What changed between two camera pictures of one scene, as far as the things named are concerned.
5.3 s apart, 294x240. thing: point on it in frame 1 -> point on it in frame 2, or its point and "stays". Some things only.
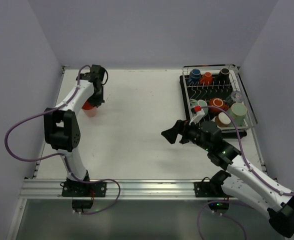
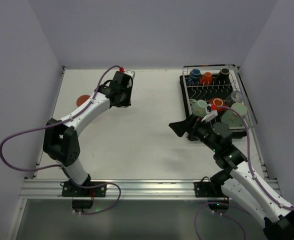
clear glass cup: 237,96 stays
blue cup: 195,76 stays
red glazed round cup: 218,102 stays
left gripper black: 97,99 -> 126,92
